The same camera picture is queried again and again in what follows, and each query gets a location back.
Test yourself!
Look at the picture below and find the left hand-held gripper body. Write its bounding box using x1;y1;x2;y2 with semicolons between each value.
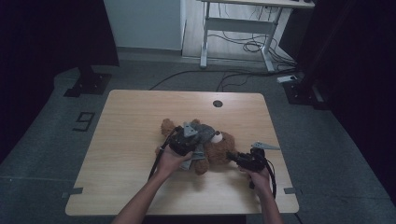
167;121;203;157

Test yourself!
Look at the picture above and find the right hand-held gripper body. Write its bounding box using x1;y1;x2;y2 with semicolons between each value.
242;141;281;173

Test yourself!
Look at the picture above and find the brown teddy bear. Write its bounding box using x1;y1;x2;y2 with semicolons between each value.
155;118;237;175

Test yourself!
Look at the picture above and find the dark grey cloth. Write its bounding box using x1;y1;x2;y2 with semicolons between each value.
180;120;218;172

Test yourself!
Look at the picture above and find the person's right hand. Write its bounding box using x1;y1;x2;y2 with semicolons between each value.
240;167;273;199

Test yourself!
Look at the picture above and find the person's left hand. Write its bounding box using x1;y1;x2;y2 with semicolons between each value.
155;145;194;180

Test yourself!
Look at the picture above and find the black stand base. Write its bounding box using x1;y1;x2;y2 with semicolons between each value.
283;73;331;110
64;64;112;98

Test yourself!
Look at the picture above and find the white power strip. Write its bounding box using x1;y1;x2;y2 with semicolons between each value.
276;75;298;84

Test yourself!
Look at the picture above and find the black tape floor marking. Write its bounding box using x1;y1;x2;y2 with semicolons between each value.
72;111;96;133

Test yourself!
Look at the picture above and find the white cabinet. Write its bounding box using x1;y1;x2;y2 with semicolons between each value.
103;0;187;52

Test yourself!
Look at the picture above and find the white desk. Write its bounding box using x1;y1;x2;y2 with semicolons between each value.
196;0;316;73

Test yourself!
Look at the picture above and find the black curtain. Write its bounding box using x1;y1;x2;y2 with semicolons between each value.
0;0;120;164
293;0;396;200

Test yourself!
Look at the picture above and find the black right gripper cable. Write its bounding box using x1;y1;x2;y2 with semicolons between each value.
248;154;278;200

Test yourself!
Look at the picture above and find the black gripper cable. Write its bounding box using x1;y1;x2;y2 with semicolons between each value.
248;154;278;200
148;125;183;181

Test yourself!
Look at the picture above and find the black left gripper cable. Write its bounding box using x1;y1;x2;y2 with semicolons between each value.
148;125;183;181

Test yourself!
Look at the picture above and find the long black floor cable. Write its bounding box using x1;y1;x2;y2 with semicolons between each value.
148;68;297;92

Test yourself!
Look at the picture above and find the tangle of black cables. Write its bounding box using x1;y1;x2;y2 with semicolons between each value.
207;3;297;72

